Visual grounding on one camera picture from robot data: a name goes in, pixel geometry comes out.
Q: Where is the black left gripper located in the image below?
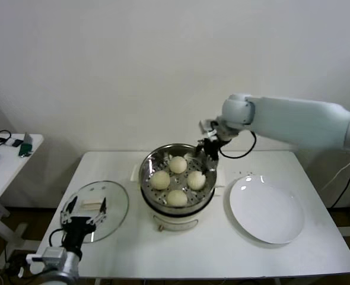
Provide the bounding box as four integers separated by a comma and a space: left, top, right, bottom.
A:
61, 195, 107, 258

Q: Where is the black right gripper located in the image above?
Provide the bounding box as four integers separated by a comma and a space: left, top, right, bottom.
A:
196, 137, 225, 172

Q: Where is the white steamed baozi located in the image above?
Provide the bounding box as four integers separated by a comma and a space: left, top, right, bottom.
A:
166, 189, 188, 208
186, 170, 207, 191
149, 171, 171, 191
168, 156, 188, 175

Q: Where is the round glass lid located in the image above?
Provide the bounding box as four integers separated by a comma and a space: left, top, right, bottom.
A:
59, 180, 131, 243

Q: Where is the perforated steel steamer basket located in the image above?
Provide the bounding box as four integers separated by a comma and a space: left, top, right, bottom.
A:
129, 143, 225, 208

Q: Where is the white electric cooker base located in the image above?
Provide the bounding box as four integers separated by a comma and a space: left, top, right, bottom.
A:
139, 185, 217, 233

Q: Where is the large white plate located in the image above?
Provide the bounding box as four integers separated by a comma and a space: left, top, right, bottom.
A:
228, 175, 306, 245

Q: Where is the white side table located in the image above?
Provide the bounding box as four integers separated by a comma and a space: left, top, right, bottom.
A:
0, 133, 44, 259

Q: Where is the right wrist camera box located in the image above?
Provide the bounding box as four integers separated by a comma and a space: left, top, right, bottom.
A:
199, 118, 216, 134

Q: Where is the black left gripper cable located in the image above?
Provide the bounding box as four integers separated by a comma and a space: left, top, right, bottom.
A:
49, 228, 68, 249

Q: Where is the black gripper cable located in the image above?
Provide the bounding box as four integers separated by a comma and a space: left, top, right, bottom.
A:
49, 228, 68, 249
218, 130, 257, 159

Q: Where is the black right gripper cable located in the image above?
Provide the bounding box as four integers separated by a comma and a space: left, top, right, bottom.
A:
218, 130, 257, 159

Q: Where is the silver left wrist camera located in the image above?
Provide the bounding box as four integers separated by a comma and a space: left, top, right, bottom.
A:
26, 248, 66, 267

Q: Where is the green handled tool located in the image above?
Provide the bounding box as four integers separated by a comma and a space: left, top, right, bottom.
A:
17, 132, 34, 158

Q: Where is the floor cable bundle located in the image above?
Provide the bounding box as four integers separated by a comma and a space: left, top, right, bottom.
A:
0, 254, 30, 281

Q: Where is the white power cable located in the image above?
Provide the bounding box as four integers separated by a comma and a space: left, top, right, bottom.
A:
320, 154, 350, 191

